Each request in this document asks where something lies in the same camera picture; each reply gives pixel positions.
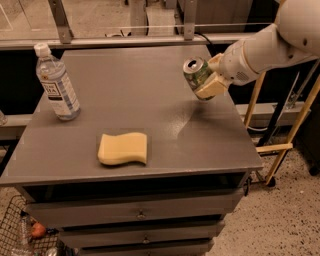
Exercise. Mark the black wire basket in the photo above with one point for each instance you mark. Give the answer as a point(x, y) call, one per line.
point(15, 234)

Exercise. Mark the grey metal railing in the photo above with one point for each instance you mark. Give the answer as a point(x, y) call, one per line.
point(66, 24)

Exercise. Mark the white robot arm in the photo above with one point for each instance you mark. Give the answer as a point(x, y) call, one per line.
point(293, 38)

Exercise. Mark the yellow sponge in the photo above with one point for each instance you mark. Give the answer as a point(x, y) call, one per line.
point(124, 148)

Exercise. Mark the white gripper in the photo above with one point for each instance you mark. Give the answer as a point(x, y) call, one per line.
point(234, 66)

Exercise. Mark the orange ball in basket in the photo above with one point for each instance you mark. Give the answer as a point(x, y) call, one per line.
point(38, 230)

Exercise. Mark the grey drawer cabinet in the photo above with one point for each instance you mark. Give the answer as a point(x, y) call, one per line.
point(146, 168)

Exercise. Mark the clear plastic water bottle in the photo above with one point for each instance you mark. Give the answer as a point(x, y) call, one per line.
point(57, 85)

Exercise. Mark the green soda can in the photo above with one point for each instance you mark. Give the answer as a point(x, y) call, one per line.
point(196, 72)

